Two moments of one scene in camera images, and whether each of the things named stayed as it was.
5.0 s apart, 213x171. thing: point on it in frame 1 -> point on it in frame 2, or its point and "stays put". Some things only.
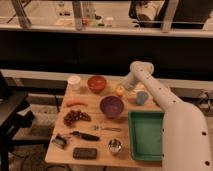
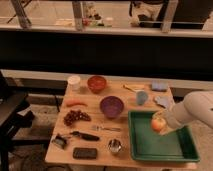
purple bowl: x=111 y=106 stays put
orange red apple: x=120 y=91 -> x=158 y=124
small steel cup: x=114 y=145 stays put
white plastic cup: x=74 y=82 stays put
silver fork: x=107 y=129 stays put
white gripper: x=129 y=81 -> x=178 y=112
